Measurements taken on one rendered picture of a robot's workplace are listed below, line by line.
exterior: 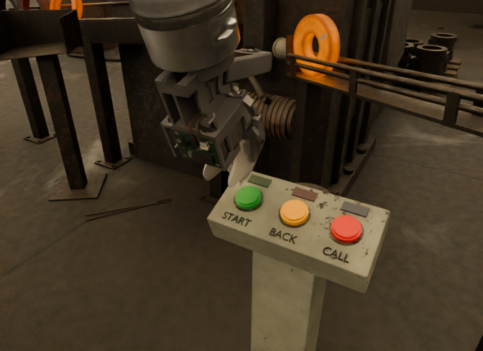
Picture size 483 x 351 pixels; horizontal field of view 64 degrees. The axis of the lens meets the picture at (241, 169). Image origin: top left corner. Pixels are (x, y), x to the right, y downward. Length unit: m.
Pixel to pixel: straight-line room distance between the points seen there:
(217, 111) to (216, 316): 0.87
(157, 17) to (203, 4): 0.04
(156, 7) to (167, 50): 0.04
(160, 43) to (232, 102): 0.11
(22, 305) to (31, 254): 0.23
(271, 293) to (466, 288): 0.92
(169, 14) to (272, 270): 0.40
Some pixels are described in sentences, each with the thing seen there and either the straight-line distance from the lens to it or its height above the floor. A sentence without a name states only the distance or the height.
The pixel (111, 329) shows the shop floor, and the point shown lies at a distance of 1.24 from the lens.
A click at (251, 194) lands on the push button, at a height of 0.61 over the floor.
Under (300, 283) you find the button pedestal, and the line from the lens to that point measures 0.60.
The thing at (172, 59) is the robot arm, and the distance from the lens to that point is 0.36.
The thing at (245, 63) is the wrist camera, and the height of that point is 0.82.
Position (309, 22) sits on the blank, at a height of 0.76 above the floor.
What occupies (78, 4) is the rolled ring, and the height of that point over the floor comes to 0.71.
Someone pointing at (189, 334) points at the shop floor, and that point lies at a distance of 1.18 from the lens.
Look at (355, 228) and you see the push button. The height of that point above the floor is 0.61.
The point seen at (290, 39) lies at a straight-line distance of 1.12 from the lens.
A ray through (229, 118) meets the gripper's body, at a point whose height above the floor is 0.78.
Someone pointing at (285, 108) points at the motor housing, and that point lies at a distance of 1.16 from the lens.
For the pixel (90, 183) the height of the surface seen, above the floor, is 0.01.
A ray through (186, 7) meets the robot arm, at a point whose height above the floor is 0.89.
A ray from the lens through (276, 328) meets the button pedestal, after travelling 0.69.
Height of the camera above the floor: 0.94
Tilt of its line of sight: 30 degrees down
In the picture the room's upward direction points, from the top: straight up
